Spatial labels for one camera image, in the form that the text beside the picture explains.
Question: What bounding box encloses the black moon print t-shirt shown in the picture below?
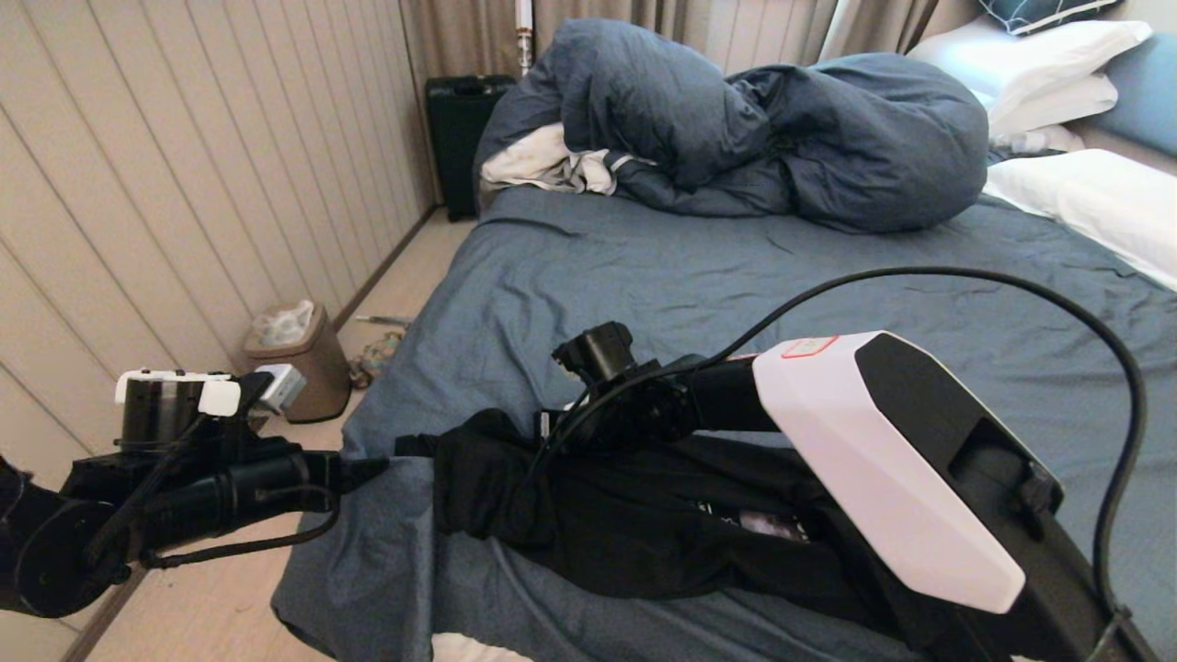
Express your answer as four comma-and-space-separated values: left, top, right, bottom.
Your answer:
395, 409, 930, 645

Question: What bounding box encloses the multicoloured rag mop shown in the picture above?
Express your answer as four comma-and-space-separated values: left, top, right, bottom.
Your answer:
349, 314, 415, 392

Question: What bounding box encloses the beige trash bin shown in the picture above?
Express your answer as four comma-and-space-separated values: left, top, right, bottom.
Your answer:
244, 303, 352, 424

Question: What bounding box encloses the clear plastic bin bag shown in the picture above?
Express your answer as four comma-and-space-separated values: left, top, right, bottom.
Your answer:
253, 301, 315, 348

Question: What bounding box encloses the blue bed sheet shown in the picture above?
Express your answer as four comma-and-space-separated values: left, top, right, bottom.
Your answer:
271, 184, 1177, 662

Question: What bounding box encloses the white mattress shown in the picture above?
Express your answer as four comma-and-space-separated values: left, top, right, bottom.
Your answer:
432, 633, 534, 662

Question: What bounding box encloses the white crumpled cloth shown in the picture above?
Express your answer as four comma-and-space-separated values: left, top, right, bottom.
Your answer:
480, 121, 658, 196

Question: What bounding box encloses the black suitcase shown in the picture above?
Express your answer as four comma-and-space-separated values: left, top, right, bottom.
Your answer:
423, 75, 516, 222

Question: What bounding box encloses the dark blue duvet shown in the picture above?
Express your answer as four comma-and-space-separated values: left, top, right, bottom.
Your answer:
474, 18, 992, 234

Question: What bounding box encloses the beige curtain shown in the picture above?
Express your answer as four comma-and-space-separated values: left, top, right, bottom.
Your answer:
400, 0, 939, 88

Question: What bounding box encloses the long white pillow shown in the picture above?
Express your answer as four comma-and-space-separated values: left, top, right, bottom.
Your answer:
982, 149, 1177, 291

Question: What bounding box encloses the flat white pillow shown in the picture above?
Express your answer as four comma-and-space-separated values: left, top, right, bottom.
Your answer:
988, 72, 1121, 141

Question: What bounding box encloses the large white pillow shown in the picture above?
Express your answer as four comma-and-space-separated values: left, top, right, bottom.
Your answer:
906, 18, 1155, 113

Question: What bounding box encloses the dark patterned cushion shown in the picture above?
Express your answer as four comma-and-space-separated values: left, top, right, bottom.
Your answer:
977, 0, 1118, 36

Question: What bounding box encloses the light blue headboard cushion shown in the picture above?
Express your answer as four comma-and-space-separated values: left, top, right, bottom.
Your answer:
1094, 32, 1177, 157

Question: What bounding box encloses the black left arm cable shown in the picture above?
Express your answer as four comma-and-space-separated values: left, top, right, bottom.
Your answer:
138, 487, 341, 571

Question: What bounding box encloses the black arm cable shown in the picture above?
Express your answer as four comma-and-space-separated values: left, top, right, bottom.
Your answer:
138, 487, 341, 571
524, 267, 1148, 662

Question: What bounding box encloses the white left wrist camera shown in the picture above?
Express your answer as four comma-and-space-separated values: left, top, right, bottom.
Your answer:
256, 364, 307, 413

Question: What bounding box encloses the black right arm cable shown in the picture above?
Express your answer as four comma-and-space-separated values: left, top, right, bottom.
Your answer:
524, 267, 1148, 662

